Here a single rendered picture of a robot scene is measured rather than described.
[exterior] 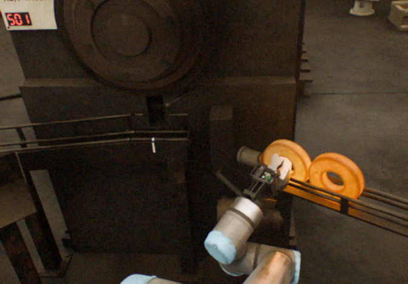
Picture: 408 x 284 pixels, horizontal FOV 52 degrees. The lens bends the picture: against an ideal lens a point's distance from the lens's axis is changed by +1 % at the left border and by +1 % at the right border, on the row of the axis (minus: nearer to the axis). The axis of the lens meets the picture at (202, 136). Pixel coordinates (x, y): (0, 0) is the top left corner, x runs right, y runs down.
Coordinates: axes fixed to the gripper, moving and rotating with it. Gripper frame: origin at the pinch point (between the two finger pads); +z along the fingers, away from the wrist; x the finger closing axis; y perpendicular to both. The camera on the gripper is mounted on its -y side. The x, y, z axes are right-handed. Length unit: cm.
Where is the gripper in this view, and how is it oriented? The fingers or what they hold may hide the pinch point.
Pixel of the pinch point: (287, 159)
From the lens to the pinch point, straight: 129.3
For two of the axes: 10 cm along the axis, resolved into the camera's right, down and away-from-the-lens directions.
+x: -7.6, -3.3, 5.6
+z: 5.9, -6.9, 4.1
